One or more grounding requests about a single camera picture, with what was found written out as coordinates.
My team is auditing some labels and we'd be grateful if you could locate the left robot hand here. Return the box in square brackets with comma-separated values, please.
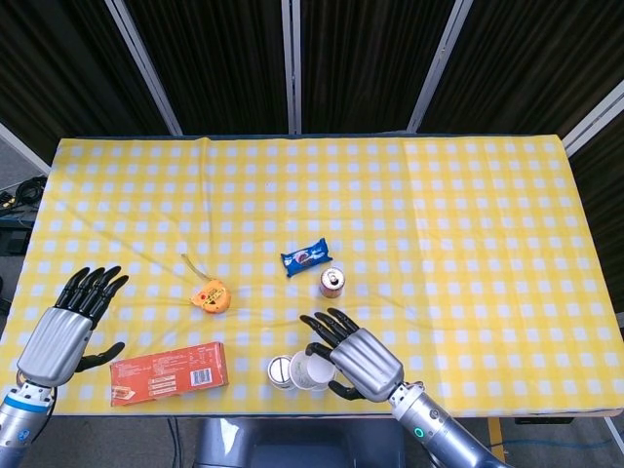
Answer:
[17, 265, 131, 389]

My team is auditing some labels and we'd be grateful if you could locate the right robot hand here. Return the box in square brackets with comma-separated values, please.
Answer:
[299, 307, 406, 404]

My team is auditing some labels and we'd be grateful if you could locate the paper cup with fern print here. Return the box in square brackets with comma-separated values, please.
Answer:
[290, 350, 337, 391]

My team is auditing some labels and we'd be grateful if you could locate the paper cup with black circle mark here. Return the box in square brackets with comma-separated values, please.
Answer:
[266, 355, 296, 390]

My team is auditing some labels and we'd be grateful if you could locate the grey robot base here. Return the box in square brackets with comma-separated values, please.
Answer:
[194, 416, 406, 468]

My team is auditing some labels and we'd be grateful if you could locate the red soda can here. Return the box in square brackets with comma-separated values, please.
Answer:
[319, 266, 347, 299]

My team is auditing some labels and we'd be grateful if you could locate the orange cardboard box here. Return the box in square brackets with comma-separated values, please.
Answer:
[109, 341, 230, 408]

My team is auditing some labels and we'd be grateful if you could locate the blue cookie packet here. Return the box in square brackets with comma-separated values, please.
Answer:
[280, 237, 334, 279]

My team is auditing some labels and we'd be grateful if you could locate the yellow checked tablecloth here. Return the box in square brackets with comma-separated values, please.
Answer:
[0, 136, 624, 418]

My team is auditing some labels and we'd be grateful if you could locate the orange tape measure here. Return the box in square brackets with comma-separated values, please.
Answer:
[180, 252, 233, 314]

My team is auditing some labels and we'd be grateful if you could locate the dark partition panel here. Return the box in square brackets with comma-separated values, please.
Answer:
[418, 0, 624, 142]
[0, 0, 173, 165]
[297, 0, 459, 135]
[124, 0, 293, 136]

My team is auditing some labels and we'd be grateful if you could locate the black cable bundle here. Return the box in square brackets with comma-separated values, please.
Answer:
[0, 175, 48, 215]

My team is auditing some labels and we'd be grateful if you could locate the white partition post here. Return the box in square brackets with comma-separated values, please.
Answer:
[0, 120, 51, 176]
[563, 82, 624, 157]
[104, 0, 183, 137]
[281, 0, 302, 135]
[407, 0, 472, 134]

